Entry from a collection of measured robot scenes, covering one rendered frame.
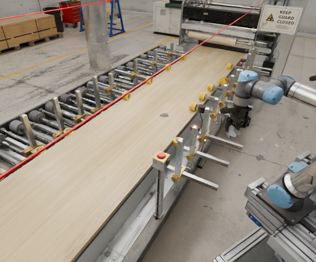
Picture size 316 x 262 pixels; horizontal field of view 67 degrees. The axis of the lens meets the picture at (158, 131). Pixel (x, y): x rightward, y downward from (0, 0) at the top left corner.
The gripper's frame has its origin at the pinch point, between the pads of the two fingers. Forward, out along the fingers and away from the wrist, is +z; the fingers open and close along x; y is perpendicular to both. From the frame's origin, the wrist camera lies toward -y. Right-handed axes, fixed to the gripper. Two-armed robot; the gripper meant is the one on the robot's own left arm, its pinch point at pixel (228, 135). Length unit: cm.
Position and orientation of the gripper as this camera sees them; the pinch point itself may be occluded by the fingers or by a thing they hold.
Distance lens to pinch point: 130.7
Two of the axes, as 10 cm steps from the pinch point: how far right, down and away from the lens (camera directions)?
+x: 8.5, -2.9, 4.5
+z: -0.3, 8.1, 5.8
